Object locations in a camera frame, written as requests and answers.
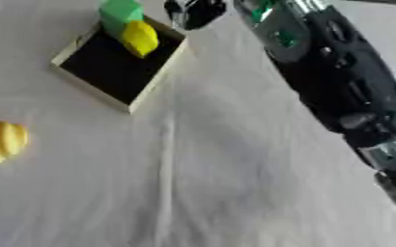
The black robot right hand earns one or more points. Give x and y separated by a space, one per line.
198 12

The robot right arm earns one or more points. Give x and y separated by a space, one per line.
342 83

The tan box with black inside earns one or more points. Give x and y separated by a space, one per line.
114 64

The yellow block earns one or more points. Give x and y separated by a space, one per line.
140 38

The green block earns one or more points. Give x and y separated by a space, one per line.
118 16

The yellow ribbed toy fruit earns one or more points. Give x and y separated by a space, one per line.
3 141

